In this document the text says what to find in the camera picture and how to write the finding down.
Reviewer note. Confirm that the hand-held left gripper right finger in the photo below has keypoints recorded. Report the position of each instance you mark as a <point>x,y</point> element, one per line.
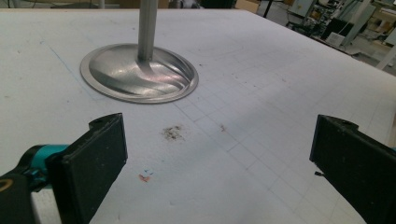
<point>358,165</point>

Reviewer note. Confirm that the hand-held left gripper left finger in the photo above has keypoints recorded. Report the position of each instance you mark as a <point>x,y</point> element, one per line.
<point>88,165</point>

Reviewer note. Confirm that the white grid mat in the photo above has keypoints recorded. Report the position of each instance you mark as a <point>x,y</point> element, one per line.
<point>264,124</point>

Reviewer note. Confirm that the cardboard box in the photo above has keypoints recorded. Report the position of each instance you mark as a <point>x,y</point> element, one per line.
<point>247,5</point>

